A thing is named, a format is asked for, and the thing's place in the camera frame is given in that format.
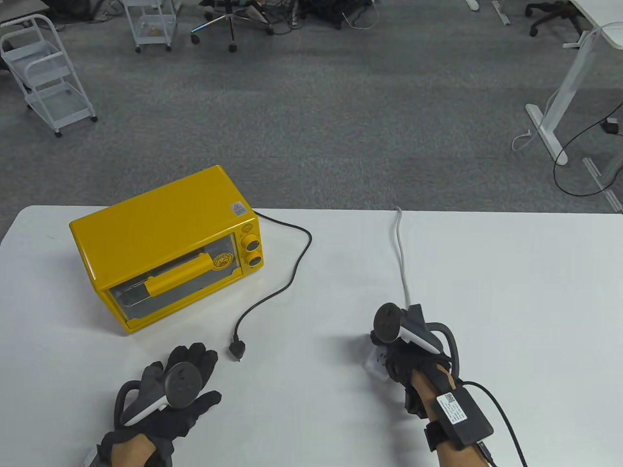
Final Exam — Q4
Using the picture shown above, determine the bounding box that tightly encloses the left hand tracking controller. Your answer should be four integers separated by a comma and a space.
113, 362, 203, 430

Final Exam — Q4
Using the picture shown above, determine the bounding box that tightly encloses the large white wire cart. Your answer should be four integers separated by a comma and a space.
0, 14, 98, 138

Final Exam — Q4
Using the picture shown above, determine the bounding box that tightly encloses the yellow toaster oven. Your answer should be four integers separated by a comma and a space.
69, 165, 266, 336

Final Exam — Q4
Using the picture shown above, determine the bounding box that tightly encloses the black floor cable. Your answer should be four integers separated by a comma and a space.
552, 100, 623, 197

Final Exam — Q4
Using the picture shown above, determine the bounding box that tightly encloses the hand tracking controller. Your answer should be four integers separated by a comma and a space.
372, 303, 462, 386
113, 362, 203, 430

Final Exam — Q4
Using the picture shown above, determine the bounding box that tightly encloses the person's left forearm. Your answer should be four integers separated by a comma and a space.
97, 432, 164, 467

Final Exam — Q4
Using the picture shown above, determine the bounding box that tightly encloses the white floor cable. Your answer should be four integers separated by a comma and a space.
511, 127, 542, 152

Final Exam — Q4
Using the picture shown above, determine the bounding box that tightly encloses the right hand tracking controller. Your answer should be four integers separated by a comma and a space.
372, 303, 462, 386

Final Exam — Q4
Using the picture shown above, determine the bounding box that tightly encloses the small white wire cart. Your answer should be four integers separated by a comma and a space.
122, 0, 179, 54

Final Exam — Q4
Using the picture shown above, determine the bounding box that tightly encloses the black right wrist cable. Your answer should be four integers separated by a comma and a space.
461, 381, 529, 467

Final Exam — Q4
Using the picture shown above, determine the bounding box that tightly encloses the person's right hand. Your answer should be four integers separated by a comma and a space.
369, 330, 454, 420

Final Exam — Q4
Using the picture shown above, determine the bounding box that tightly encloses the white power strip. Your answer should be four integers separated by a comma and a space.
365, 344, 391, 383

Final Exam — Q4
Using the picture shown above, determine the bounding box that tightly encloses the black oven power cord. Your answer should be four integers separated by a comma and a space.
229, 211, 312, 362

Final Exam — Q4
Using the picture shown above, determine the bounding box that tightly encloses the metal floor rail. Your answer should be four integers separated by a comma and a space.
582, 158, 623, 214

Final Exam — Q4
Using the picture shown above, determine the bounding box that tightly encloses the person's right forearm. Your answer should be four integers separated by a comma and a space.
411, 364, 493, 467

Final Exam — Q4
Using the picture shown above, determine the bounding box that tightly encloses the white metal frame foot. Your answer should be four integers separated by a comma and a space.
465, 0, 512, 26

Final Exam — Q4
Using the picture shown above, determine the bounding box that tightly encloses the black office chair base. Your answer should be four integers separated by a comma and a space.
190, 0, 276, 53
525, 0, 585, 37

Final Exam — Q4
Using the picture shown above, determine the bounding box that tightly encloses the white desk with leg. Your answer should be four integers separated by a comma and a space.
525, 0, 623, 166

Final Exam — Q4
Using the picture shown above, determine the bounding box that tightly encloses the black right wrist sensor box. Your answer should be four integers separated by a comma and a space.
435, 384, 494, 446

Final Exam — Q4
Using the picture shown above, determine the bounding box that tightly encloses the person's left hand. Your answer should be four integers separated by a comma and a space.
96, 342, 223, 456

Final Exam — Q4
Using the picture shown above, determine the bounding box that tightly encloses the black right wrist strap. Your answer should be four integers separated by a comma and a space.
422, 422, 460, 454

